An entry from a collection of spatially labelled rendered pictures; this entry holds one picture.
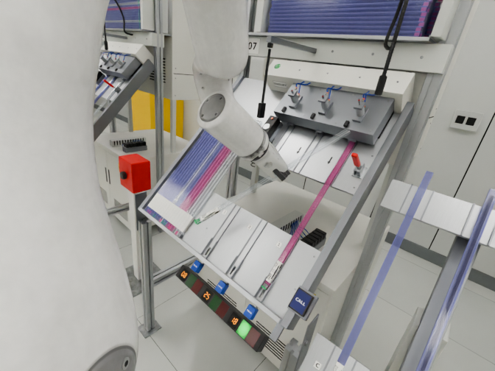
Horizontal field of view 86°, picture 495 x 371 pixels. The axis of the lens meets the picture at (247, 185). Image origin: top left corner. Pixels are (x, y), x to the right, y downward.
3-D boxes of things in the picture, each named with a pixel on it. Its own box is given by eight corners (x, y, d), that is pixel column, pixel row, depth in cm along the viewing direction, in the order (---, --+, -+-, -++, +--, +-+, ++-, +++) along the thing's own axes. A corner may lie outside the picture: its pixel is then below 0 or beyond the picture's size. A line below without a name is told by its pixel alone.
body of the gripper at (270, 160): (274, 149, 58) (293, 168, 67) (255, 120, 64) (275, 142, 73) (247, 168, 60) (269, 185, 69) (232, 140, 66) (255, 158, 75)
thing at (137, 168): (131, 298, 150) (121, 170, 119) (113, 275, 164) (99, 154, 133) (169, 278, 167) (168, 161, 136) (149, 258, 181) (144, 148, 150)
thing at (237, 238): (286, 320, 66) (282, 319, 64) (148, 211, 105) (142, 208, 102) (323, 255, 70) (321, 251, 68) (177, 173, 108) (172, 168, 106)
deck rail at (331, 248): (293, 330, 67) (286, 329, 62) (286, 325, 68) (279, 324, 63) (412, 116, 82) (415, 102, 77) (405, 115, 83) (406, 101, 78)
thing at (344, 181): (356, 202, 76) (354, 194, 72) (206, 142, 114) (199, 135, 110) (405, 115, 83) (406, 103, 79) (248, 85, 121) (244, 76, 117)
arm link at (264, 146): (270, 141, 57) (276, 147, 59) (254, 116, 62) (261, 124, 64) (240, 165, 59) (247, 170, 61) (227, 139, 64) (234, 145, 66)
